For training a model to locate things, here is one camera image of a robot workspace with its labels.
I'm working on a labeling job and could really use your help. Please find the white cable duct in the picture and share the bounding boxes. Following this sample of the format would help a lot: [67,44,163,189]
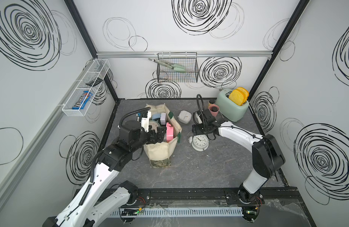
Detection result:
[109,207,244,218]

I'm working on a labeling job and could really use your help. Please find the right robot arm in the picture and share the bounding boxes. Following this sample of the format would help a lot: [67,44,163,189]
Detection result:
[192,109,286,204]

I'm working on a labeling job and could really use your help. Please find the yellow toast slice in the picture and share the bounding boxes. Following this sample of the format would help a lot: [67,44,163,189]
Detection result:
[237,87,249,98]
[228,89,247,106]

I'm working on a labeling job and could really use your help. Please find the yellow toast slice front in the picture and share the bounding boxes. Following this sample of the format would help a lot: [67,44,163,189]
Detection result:
[228,89,247,106]

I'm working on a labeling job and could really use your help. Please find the blue candy packet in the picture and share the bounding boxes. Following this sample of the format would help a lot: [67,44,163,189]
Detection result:
[72,91,92,110]

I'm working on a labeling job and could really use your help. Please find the yellow toast slice back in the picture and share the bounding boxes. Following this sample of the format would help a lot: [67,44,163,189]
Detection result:
[237,87,249,98]

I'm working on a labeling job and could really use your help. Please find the green round alarm clock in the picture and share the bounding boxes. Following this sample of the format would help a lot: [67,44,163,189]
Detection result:
[149,120,161,132]

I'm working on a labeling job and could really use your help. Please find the black remote control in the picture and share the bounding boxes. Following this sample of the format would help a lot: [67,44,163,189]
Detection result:
[86,78,103,87]

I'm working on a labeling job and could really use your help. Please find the green kitchen tongs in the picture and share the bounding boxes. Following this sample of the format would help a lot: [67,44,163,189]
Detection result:
[148,58,186,72]

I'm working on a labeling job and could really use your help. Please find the white wire wall shelf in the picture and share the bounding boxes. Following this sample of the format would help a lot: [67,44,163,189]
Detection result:
[62,58,110,117]

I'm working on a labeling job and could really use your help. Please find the mint green toaster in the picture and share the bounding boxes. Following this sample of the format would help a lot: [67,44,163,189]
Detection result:
[215,89,249,122]

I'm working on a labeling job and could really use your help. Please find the cream canvas tote bag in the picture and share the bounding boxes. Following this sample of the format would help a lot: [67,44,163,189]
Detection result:
[137,104,182,168]

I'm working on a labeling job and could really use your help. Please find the white twin bell clock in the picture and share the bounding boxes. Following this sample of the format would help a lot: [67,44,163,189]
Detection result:
[189,135,209,152]

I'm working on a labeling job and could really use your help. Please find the small white square clock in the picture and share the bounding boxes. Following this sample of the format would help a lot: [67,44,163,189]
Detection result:
[160,113,167,126]

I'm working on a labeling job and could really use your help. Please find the black wire basket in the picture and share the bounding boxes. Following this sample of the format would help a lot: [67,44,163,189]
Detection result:
[155,52,199,83]

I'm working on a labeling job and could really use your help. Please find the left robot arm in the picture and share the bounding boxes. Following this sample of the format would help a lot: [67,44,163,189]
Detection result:
[43,120,166,227]

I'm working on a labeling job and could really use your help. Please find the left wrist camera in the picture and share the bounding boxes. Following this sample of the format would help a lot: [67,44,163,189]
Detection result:
[137,111,152,132]

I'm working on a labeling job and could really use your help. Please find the pale blue square clock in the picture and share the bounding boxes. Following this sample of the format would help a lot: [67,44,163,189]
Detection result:
[151,113,161,120]

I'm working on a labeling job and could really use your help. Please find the pink round alarm clock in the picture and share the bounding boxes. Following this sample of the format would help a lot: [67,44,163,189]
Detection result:
[166,123,174,142]

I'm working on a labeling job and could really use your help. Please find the pink cup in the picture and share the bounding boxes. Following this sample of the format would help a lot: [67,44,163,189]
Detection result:
[208,104,219,117]

